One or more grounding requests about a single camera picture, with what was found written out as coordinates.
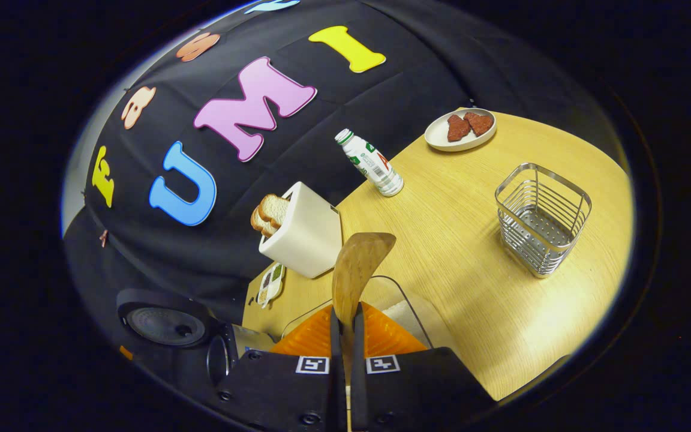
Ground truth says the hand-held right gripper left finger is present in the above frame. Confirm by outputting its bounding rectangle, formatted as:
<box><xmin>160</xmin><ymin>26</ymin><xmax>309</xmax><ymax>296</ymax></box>
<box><xmin>217</xmin><ymin>303</ymin><xmax>347</xmax><ymax>432</ymax></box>

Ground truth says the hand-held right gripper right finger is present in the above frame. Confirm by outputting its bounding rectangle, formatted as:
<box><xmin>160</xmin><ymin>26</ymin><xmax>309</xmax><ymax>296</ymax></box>
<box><xmin>348</xmin><ymin>302</ymin><xmax>496</xmax><ymax>432</ymax></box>

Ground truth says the clear plastic rice box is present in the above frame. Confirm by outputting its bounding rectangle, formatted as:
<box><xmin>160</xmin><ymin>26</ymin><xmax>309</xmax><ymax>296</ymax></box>
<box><xmin>280</xmin><ymin>275</ymin><xmax>437</xmax><ymax>355</ymax></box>

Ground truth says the wooden spoon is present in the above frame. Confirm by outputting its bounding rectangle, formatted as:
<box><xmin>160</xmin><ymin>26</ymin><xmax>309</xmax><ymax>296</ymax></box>
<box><xmin>332</xmin><ymin>232</ymin><xmax>397</xmax><ymax>432</ymax></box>

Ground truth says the dark blue rice cooker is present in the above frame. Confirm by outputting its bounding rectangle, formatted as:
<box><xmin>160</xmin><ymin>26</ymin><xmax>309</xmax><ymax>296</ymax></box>
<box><xmin>116</xmin><ymin>288</ymin><xmax>278</xmax><ymax>397</ymax></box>

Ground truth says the white divided grain dish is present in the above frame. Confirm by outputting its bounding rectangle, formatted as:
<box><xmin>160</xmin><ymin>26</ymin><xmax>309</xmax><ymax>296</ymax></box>
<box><xmin>256</xmin><ymin>262</ymin><xmax>287</xmax><ymax>310</ymax></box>

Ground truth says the white toaster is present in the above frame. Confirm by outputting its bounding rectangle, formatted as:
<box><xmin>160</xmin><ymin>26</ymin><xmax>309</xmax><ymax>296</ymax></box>
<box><xmin>259</xmin><ymin>181</ymin><xmax>344</xmax><ymax>279</ymax></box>

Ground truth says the bread slice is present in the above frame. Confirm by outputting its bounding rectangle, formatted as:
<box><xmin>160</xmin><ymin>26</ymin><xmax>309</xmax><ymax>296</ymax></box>
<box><xmin>259</xmin><ymin>194</ymin><xmax>291</xmax><ymax>229</ymax></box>
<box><xmin>251</xmin><ymin>207</ymin><xmax>277</xmax><ymax>238</ymax></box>

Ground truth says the white green drink bottle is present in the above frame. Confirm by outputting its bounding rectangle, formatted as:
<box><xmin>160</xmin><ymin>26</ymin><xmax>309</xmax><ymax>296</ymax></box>
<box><xmin>334</xmin><ymin>128</ymin><xmax>405</xmax><ymax>197</ymax></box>

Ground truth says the white plate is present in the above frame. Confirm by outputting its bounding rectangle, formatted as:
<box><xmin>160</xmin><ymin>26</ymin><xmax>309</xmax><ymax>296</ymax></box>
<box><xmin>424</xmin><ymin>107</ymin><xmax>497</xmax><ymax>152</ymax></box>

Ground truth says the red meat slice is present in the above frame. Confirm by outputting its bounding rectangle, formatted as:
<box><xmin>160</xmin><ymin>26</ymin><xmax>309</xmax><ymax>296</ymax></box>
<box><xmin>446</xmin><ymin>114</ymin><xmax>472</xmax><ymax>143</ymax></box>
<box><xmin>464</xmin><ymin>112</ymin><xmax>495</xmax><ymax>137</ymax></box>

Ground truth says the black backdrop cloth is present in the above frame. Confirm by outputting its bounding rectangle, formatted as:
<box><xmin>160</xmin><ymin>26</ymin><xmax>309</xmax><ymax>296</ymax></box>
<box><xmin>62</xmin><ymin>0</ymin><xmax>622</xmax><ymax>337</ymax></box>

